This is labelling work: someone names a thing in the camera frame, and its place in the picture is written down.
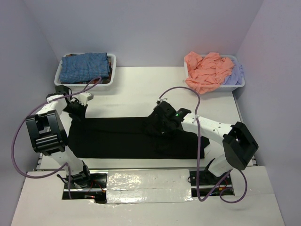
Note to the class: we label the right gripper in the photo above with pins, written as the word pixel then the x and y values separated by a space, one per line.
pixel 163 128

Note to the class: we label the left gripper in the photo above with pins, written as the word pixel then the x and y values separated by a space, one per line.
pixel 81 115

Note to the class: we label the black long sleeve shirt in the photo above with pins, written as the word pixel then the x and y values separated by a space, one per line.
pixel 131 138

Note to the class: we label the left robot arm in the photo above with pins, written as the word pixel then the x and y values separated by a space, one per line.
pixel 48 136

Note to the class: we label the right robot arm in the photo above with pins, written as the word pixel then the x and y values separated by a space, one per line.
pixel 237 141

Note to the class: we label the blue checkered folded shirt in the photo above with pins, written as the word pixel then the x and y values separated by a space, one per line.
pixel 82 68

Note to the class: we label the orange pink shirt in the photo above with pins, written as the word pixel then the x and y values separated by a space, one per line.
pixel 206 74

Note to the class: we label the right white plastic basket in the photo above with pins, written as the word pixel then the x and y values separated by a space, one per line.
pixel 222 88

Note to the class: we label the lavender shirt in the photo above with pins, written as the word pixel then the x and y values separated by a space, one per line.
pixel 236 78

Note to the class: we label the silver foil tape cover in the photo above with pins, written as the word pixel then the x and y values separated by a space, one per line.
pixel 148 186

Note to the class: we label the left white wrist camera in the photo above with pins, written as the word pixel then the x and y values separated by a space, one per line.
pixel 84 97

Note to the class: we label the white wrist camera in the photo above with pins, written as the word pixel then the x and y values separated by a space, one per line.
pixel 84 97
pixel 161 100

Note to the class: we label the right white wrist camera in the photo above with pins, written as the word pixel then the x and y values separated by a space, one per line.
pixel 161 100

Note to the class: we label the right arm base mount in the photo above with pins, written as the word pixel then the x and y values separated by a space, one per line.
pixel 207 181

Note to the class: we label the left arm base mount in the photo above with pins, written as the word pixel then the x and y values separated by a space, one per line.
pixel 95 189

